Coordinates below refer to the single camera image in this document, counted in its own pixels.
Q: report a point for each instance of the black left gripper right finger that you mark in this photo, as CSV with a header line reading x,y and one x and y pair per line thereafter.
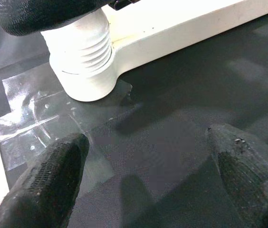
x,y
250,180

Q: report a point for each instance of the black tablecloth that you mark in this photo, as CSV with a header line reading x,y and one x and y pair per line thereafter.
x,y
172,118

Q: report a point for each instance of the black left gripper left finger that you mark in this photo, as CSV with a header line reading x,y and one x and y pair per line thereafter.
x,y
46,185

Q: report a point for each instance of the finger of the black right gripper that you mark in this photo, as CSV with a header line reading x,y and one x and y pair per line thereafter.
x,y
41,14

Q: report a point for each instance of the clear tape patch on cloth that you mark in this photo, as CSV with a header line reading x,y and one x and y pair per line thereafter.
x,y
29,114

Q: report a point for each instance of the white plastic children table top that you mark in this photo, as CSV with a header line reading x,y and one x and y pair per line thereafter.
x,y
172,28

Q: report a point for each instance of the white plastic table leg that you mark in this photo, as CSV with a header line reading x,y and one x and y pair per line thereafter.
x,y
81,47

